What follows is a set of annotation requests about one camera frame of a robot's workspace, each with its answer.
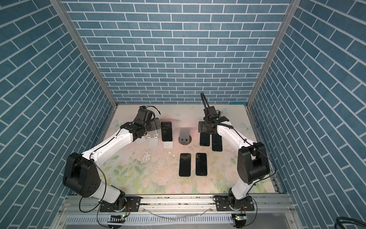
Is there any black cable bottom right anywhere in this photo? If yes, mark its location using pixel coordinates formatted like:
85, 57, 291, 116
334, 216, 366, 229

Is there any black phone cracked screen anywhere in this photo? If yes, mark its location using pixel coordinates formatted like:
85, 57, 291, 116
199, 133, 210, 147

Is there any controller board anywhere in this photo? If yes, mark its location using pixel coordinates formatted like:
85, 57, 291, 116
107, 215, 127, 229
231, 213, 247, 229

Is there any right controller board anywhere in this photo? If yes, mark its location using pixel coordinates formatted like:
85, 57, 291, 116
231, 213, 247, 229

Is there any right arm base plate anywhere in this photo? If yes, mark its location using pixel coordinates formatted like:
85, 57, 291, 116
213, 195, 255, 211

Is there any left controller board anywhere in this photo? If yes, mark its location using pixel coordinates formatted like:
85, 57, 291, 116
107, 215, 127, 229

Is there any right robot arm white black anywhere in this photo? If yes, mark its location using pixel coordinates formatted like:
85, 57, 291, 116
198, 106, 270, 210

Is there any aluminium corner post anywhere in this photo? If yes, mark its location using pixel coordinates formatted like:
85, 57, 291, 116
50, 0, 118, 109
247, 0, 301, 107

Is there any white stand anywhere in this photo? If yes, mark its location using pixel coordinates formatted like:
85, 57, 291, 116
163, 141, 173, 148
146, 134, 159, 148
135, 136, 146, 145

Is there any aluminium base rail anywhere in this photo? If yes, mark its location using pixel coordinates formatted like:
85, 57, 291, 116
52, 193, 302, 229

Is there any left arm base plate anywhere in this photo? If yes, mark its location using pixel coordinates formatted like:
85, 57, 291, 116
100, 196, 142, 213

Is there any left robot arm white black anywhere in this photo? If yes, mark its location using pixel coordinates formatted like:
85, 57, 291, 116
63, 106, 161, 211

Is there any dark round phone stand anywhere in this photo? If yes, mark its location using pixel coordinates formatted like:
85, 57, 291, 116
179, 128, 192, 146

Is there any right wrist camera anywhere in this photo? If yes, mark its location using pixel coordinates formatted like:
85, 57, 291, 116
205, 106, 220, 117

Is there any right aluminium corner post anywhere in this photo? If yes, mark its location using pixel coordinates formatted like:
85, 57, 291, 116
247, 0, 301, 107

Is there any left aluminium corner post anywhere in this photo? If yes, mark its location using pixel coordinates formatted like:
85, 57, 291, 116
50, 0, 118, 109

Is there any white vented cable duct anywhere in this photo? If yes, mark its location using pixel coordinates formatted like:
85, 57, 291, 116
65, 214, 233, 226

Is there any black phone teal edge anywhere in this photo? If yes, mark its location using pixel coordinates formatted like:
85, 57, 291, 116
212, 134, 223, 152

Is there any black phone pink edge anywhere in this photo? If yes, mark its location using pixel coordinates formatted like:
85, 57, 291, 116
161, 122, 173, 142

